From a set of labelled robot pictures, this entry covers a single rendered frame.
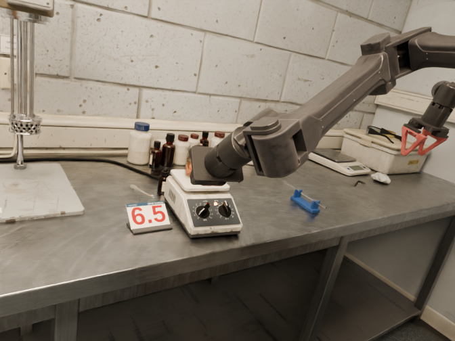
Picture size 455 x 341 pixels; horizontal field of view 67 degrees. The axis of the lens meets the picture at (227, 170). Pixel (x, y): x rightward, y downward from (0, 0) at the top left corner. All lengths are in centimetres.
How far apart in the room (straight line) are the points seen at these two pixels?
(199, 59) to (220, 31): 13
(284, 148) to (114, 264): 37
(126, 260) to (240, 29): 103
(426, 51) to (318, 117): 30
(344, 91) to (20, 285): 60
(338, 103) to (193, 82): 83
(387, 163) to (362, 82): 110
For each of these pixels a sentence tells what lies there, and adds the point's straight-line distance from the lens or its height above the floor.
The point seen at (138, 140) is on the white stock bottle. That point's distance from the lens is 113.
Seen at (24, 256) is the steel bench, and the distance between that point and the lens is 70.
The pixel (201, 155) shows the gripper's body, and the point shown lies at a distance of 63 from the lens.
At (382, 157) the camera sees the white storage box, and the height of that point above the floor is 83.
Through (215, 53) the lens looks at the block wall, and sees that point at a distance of 139.
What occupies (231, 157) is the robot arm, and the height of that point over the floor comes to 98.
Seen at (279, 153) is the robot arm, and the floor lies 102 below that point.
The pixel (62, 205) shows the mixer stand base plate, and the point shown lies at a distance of 85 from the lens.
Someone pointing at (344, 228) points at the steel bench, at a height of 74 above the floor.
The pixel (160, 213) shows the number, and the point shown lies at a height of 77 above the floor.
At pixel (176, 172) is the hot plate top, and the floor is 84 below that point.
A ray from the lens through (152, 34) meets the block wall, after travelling 127.
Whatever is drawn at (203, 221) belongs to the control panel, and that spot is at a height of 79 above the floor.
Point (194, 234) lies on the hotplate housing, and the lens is 77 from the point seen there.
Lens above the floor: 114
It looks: 18 degrees down
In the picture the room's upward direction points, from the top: 11 degrees clockwise
